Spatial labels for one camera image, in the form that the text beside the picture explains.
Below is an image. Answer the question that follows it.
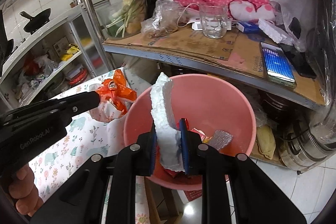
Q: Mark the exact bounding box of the silver metallic scouring cloth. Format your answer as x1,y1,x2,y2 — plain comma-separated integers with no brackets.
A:
208,130,233,151

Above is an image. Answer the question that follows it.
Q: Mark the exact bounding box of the white styrofoam piece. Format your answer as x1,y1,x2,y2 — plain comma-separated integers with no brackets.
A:
150,72,185,172

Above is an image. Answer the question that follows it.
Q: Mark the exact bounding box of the orange white bag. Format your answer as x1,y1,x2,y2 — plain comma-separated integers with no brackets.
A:
89,69,137,123

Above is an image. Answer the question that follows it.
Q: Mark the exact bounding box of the red rectangular carton box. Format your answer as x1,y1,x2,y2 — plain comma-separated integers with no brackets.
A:
191,128,211,143

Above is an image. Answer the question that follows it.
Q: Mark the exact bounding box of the white kitchen cabinet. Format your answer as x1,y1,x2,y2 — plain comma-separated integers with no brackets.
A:
1,5,113,112

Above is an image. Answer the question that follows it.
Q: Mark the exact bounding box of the pink plastic trash bucket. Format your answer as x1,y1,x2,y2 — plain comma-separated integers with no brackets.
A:
123,74,256,191

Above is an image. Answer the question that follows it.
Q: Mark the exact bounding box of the person's left hand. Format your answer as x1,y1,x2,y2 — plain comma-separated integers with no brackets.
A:
9,164,43,217

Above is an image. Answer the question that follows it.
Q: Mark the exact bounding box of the black wok far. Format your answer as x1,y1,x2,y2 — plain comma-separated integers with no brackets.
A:
20,8,51,34

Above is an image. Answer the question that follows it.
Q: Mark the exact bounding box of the green onions bundle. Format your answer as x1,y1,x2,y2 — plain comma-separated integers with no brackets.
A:
105,0,147,39

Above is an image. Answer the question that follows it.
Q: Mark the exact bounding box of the stainless steel pot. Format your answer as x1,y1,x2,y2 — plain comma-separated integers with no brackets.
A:
278,113,335,173

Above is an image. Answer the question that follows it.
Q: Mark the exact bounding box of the cardboard covered shelf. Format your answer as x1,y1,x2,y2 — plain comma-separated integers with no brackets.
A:
103,27,325,110

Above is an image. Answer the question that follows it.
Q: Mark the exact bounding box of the smartphone lit screen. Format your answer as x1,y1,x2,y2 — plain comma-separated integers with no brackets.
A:
260,42,296,89

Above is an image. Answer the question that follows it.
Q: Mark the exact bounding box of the clear plastic bag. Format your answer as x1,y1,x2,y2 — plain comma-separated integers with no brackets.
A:
141,0,182,39

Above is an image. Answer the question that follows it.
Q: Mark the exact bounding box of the blue white small box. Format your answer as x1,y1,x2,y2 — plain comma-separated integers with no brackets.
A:
234,21,260,34

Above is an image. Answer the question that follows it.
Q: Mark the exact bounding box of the clear glass cup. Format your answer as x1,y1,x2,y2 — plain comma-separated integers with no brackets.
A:
199,5,228,39

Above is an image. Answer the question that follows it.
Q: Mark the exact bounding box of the white long box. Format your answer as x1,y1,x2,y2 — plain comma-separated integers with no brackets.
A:
258,19,294,46

